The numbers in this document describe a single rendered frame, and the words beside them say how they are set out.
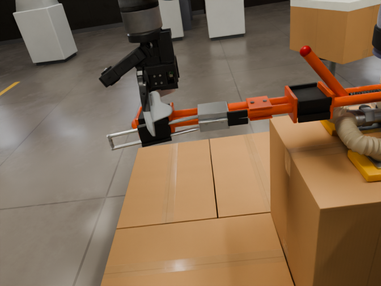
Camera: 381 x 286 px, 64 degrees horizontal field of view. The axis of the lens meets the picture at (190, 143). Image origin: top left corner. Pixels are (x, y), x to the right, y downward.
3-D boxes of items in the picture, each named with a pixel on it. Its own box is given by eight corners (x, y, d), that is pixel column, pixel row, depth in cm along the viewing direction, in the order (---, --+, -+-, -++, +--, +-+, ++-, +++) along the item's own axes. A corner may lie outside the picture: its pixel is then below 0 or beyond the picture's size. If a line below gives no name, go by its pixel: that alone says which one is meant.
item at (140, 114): (176, 120, 76) (173, 101, 74) (174, 134, 70) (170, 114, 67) (144, 124, 77) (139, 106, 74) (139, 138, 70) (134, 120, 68)
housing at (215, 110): (228, 116, 74) (226, 99, 72) (230, 129, 69) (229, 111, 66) (199, 120, 75) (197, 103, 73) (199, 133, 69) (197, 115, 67)
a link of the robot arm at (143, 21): (116, 14, 55) (125, 8, 62) (123, 40, 58) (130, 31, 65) (156, 8, 55) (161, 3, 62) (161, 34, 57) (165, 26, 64)
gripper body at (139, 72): (178, 92, 63) (168, 32, 57) (138, 97, 64) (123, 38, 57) (180, 79, 69) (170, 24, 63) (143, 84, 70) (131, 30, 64)
